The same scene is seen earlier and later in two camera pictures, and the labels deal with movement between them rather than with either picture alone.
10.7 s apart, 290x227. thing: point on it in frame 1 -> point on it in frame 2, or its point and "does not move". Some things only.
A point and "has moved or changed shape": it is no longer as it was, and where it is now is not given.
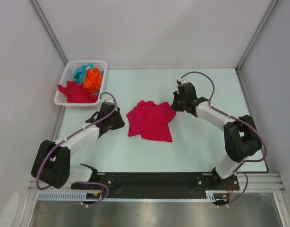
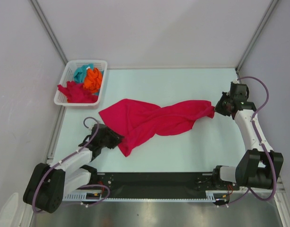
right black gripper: x=174 y=107 -> x=218 y=108
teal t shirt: x=80 y=72 does not move
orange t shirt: x=92 y=79 does not move
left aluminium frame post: x=56 y=44 does not move
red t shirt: x=150 y=120 has moved or changed shape
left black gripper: x=120 y=123 -> x=115 y=139
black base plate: x=158 y=185 does not move
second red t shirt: x=77 y=92 does not move
